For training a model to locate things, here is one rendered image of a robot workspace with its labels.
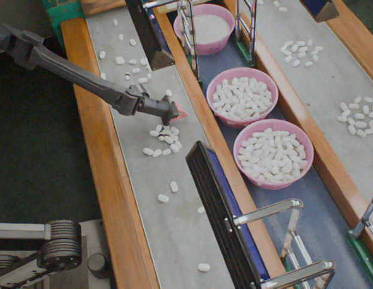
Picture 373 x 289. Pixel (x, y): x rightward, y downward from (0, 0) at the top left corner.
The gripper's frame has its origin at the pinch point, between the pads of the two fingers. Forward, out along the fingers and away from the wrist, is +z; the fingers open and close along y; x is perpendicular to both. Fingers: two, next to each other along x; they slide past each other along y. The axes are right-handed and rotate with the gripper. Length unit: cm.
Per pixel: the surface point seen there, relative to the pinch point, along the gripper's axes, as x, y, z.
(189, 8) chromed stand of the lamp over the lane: -30.2, 19.1, -12.2
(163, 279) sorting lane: 18, -55, -17
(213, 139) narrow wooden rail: -4.1, -14.7, 4.2
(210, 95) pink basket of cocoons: -7.0, 7.0, 10.1
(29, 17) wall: 76, 156, -20
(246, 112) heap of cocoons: -12.3, -4.6, 19.0
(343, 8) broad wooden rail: -54, 31, 61
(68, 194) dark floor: 100, 33, 1
